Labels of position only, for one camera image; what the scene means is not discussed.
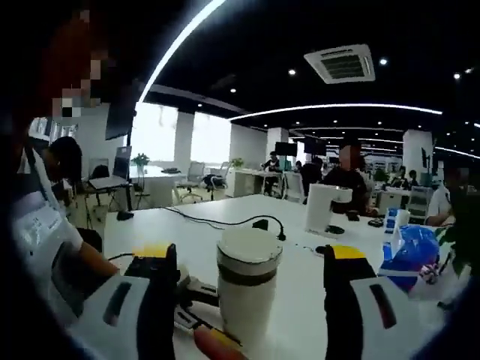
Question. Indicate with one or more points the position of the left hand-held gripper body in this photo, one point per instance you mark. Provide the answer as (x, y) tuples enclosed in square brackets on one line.
[(185, 281)]

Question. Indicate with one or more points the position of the white water cup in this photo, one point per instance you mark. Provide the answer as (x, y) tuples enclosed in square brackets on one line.
[(247, 307)]

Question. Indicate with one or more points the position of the black and white oblong device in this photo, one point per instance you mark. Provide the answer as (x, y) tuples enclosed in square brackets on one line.
[(321, 250)]

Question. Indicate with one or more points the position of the white shelf rack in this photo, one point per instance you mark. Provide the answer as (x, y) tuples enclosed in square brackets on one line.
[(56, 129)]

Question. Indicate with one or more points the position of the white desktop water dispenser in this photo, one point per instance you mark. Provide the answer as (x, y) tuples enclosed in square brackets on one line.
[(317, 210)]

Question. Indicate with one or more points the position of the black power adapter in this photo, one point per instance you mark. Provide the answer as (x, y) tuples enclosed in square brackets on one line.
[(260, 225)]

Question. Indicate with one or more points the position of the black chair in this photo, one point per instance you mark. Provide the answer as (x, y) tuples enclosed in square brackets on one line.
[(90, 238)]

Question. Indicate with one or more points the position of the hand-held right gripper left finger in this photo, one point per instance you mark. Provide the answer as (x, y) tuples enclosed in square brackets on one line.
[(157, 307)]

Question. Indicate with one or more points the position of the white paper roll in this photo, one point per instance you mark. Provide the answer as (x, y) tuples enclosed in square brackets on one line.
[(403, 221)]

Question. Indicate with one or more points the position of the black pillar-mounted monitor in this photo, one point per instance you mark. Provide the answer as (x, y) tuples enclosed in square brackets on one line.
[(425, 157)]

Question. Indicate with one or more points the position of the white brown-banded cup lid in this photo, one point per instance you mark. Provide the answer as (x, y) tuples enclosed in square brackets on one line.
[(247, 247)]

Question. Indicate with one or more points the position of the black backpack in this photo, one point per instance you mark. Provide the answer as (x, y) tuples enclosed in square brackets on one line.
[(214, 180)]

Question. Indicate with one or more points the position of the curved ceiling light strip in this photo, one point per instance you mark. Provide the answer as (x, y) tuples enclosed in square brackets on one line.
[(170, 50), (356, 105)]

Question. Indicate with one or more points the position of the white ceiling air conditioner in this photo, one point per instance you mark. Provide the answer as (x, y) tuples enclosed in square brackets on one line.
[(339, 63)]

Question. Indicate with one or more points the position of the white desk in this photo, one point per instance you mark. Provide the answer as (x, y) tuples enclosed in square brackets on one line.
[(161, 191), (243, 183)]

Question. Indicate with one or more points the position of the open grey laptop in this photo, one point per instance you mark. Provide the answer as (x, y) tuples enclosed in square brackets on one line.
[(123, 165)]

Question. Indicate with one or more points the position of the white office chair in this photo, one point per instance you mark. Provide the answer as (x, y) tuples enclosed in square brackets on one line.
[(294, 187), (195, 170)]

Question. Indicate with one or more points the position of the white table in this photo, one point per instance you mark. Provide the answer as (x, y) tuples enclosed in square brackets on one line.
[(300, 300)]

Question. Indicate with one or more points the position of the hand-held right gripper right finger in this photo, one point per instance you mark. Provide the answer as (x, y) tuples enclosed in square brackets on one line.
[(337, 300)]

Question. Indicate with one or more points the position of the small green potted plant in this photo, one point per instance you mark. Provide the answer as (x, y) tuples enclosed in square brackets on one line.
[(140, 159)]

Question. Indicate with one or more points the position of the small blue and white box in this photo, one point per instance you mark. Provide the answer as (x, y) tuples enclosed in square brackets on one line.
[(390, 221)]

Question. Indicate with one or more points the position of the black computer mouse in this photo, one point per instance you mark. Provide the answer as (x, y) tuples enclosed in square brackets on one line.
[(125, 216)]

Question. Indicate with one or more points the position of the blue and white tissue bundle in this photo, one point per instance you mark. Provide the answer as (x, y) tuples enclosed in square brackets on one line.
[(412, 255)]

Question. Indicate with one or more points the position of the person's right hand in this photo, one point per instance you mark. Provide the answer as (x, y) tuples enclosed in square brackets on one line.
[(213, 348)]

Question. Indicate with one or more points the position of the large black wall screen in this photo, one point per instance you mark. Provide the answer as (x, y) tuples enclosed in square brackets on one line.
[(118, 125)]

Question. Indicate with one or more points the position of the white chest-worn device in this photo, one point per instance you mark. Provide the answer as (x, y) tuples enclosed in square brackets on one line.
[(67, 277)]

